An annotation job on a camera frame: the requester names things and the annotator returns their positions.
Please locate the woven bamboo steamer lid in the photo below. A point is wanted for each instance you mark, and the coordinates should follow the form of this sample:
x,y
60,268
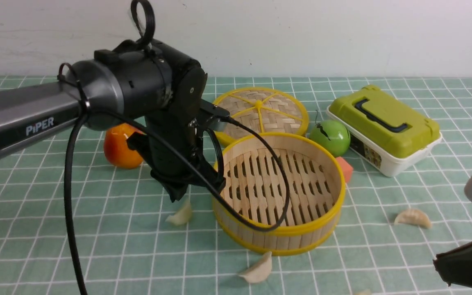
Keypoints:
x,y
265,110

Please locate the green toy apple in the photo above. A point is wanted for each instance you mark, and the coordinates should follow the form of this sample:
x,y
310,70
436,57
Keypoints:
x,y
331,135

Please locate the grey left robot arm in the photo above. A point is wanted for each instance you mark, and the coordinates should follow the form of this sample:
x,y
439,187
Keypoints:
x,y
161,84

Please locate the orange cube block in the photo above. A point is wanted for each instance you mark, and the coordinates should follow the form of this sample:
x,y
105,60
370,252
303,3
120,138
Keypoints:
x,y
346,168

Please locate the green checkered tablecloth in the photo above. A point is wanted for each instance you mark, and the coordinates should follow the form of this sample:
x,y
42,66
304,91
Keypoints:
x,y
127,248

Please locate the pale dumpling front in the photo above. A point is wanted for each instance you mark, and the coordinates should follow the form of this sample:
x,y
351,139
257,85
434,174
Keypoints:
x,y
259,271

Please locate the orange toy pear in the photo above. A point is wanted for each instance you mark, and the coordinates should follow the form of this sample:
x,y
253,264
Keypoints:
x,y
116,150

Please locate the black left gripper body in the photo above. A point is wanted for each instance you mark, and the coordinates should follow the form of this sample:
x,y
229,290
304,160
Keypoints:
x,y
174,151

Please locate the bamboo steamer tray yellow rim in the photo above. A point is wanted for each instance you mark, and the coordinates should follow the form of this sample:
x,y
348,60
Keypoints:
x,y
255,189

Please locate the green lidded white box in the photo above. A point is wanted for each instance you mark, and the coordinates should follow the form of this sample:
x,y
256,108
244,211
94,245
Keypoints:
x,y
387,133

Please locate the pale dumpling bottom edge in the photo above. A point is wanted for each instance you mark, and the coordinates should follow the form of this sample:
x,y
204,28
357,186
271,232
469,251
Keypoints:
x,y
363,292

